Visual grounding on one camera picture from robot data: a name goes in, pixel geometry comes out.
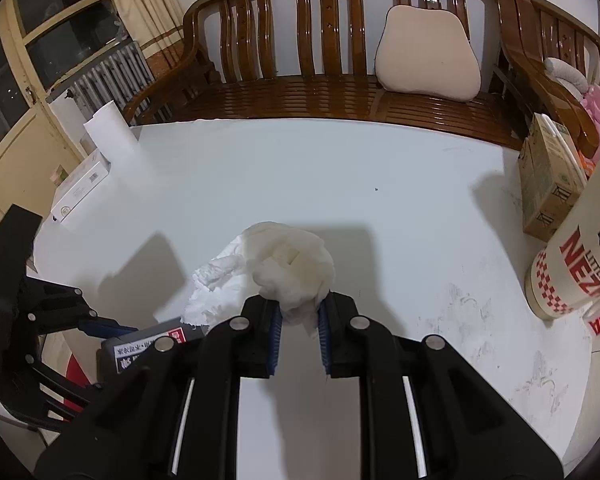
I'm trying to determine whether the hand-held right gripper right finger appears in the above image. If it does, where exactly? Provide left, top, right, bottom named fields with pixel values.
left=316, top=291, right=565, bottom=480

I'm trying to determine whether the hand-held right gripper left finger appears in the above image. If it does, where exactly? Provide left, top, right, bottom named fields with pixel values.
left=35, top=294, right=283, bottom=480

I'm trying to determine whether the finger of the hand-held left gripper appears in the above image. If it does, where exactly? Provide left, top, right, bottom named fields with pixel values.
left=27, top=357, right=103, bottom=421
left=24, top=275, right=141, bottom=338

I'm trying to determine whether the dark packet with red label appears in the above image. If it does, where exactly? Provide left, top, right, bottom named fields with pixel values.
left=97, top=324, right=206, bottom=376

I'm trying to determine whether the white tissue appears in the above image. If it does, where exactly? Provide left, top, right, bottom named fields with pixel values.
left=180, top=221, right=337, bottom=336

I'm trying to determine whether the flat white box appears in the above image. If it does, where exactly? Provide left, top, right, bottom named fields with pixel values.
left=50, top=147, right=112, bottom=226

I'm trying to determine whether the white paper roll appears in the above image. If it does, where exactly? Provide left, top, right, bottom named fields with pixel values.
left=83, top=100, right=141, bottom=166

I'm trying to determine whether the grey radiator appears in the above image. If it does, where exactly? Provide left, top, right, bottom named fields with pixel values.
left=67, top=40, right=156, bottom=121

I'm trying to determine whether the long slatted wooden bench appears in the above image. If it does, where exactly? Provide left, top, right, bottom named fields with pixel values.
left=122, top=0, right=531, bottom=151

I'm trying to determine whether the large printed paper bucket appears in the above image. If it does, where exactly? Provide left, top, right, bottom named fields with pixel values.
left=525, top=125, right=600, bottom=321

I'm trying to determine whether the brown cardboard box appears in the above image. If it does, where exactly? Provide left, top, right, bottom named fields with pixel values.
left=517, top=112, right=588, bottom=242

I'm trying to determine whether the beige cushion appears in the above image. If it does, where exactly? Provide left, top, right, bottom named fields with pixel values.
left=375, top=5, right=482, bottom=106

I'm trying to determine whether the beige curtain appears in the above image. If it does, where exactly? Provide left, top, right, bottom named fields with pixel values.
left=92, top=0, right=186, bottom=56

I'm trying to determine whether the short slatted wooden bench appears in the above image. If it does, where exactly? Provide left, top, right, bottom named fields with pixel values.
left=500, top=0, right=600, bottom=158

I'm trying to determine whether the rolled grey towel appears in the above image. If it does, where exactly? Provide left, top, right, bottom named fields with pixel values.
left=544, top=56, right=588, bottom=96

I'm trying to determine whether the cream window frame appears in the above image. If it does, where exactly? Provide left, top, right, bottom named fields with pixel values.
left=0, top=0, right=131, bottom=231

